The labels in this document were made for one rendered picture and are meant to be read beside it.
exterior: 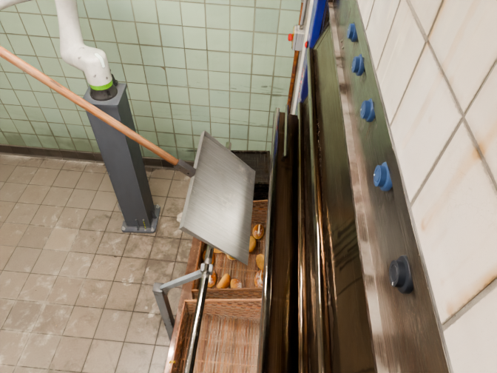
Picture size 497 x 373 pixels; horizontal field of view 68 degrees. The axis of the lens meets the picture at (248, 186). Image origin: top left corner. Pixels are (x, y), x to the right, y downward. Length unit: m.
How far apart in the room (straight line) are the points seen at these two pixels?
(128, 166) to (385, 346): 2.13
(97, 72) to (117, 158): 0.59
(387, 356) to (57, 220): 2.96
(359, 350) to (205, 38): 2.23
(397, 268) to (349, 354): 0.28
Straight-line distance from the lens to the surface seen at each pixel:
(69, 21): 2.22
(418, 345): 0.52
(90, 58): 2.14
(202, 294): 1.42
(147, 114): 3.11
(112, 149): 2.45
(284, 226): 1.31
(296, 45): 2.20
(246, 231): 1.69
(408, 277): 0.50
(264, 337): 1.09
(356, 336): 0.73
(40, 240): 3.27
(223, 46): 2.63
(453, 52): 0.47
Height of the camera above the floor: 2.46
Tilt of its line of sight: 49 degrees down
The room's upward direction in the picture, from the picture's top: 4 degrees clockwise
